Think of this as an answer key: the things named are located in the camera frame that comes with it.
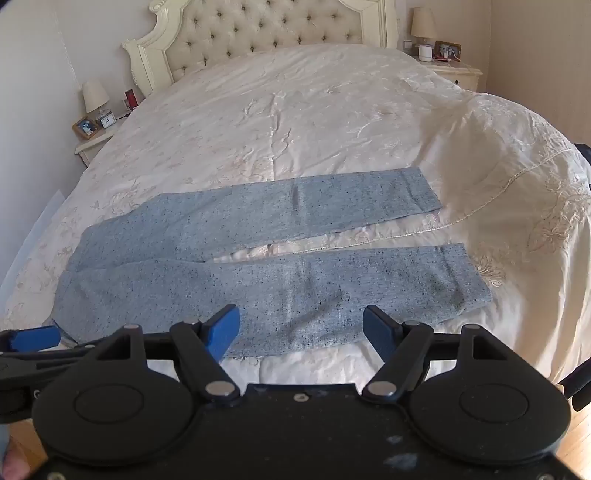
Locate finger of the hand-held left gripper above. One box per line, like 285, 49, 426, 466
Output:
0, 325, 109, 370

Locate cream shade table lamp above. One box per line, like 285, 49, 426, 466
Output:
410, 7, 437, 48
82, 78, 112, 121

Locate cream embroidered bedspread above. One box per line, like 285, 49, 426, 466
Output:
0, 44, 591, 386

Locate cream tufted headboard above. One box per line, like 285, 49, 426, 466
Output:
121, 0, 399, 99

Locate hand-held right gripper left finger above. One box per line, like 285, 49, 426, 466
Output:
90, 304, 242, 401

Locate cream nightstand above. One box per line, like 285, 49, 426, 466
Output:
75, 119, 126, 168
425, 60, 484, 92

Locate dark object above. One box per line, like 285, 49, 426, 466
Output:
574, 143, 591, 186

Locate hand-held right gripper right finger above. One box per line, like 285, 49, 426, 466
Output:
362, 305, 509, 401

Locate wooden photo frame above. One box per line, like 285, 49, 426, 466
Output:
434, 41, 462, 63
72, 117, 99, 139

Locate light blue speckled pants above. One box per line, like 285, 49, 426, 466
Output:
54, 167, 491, 360

